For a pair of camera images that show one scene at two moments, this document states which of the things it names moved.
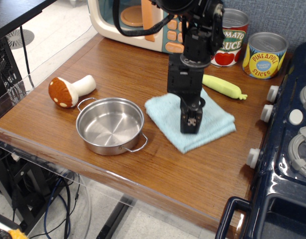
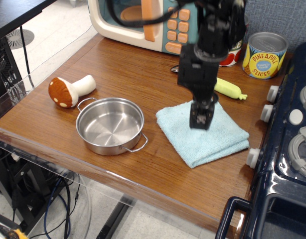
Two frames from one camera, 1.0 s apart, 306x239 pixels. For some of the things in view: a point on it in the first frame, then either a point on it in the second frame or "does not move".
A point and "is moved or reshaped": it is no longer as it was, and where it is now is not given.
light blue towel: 164,112 is moved or reshaped
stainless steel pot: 106,125 does not move
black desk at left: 10,15 does not move
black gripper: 186,81 -> 201,76
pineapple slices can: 264,55 does not move
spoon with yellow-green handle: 223,87 does not move
